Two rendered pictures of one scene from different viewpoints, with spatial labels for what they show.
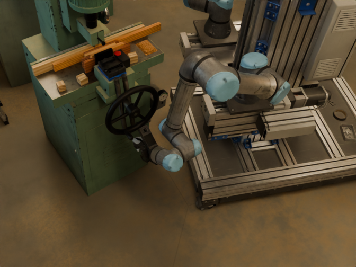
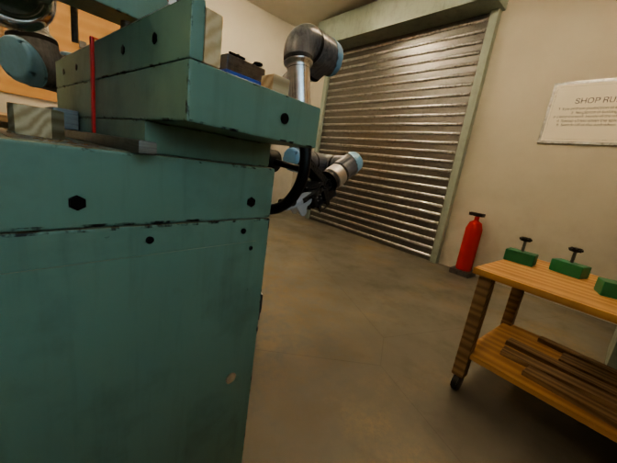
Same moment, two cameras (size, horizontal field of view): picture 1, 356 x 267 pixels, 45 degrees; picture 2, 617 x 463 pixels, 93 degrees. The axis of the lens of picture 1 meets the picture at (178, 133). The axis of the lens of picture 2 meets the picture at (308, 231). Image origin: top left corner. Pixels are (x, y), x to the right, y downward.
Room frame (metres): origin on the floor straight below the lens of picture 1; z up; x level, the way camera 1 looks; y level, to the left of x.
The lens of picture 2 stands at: (1.35, 1.03, 0.82)
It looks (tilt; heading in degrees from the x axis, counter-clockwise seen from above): 13 degrees down; 260
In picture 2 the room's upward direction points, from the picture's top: 8 degrees clockwise
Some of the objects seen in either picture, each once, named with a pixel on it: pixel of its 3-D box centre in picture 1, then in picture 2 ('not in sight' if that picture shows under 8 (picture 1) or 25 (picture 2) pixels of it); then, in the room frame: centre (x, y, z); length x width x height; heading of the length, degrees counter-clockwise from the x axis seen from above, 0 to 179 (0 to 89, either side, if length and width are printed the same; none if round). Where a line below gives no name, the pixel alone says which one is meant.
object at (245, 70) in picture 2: (115, 64); (227, 70); (1.45, 0.31, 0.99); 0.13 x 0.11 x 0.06; 131
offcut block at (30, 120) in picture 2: not in sight; (40, 122); (1.65, 0.58, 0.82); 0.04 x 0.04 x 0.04; 10
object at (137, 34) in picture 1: (109, 45); not in sight; (1.65, 0.38, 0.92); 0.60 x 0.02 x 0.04; 131
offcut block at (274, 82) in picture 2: (61, 86); (274, 90); (1.35, 0.54, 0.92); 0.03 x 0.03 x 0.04; 36
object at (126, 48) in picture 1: (107, 58); not in sight; (1.55, 0.37, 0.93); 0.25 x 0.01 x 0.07; 131
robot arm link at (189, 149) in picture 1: (185, 148); (320, 163); (1.15, -0.04, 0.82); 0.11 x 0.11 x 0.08; 40
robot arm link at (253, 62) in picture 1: (253, 69); not in sight; (1.52, -0.31, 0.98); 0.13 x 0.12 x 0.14; 40
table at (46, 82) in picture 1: (105, 72); (186, 118); (1.51, 0.38, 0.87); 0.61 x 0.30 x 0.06; 131
